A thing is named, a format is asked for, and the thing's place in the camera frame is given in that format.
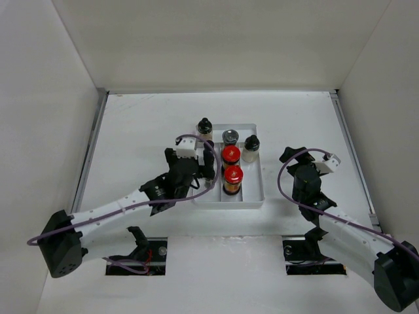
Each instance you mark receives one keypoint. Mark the white divided organizer tray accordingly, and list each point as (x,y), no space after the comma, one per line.
(251,193)

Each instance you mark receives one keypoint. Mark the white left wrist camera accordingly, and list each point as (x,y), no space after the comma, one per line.
(185,147)

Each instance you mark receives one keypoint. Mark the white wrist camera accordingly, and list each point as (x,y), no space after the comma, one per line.
(185,147)
(329,164)

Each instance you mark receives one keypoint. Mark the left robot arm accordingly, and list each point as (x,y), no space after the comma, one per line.
(112,231)

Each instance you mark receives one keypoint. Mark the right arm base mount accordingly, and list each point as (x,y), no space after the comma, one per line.
(302,256)

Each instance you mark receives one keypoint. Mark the white salt knob-top bottle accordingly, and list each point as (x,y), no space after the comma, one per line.
(250,150)

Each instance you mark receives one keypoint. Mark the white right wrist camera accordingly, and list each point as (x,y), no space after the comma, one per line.
(329,164)

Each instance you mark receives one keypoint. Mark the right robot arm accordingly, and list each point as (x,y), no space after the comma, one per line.
(389,266)

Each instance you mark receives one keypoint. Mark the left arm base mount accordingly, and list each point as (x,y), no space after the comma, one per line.
(147,258)

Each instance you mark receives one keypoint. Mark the small black-cap spice bottle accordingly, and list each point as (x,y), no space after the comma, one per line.
(208,146)

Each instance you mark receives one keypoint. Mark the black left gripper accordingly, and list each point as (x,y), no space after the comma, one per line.
(171,156)

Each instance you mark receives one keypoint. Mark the red-lid sauce jar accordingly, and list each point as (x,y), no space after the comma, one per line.
(230,156)
(233,177)

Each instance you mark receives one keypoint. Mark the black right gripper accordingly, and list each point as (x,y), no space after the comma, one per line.
(304,157)

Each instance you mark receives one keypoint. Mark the black-label spice bottle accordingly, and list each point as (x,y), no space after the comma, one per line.
(208,159)

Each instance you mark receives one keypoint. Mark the knob-top spice grinder bottle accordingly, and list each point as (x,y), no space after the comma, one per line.
(205,129)

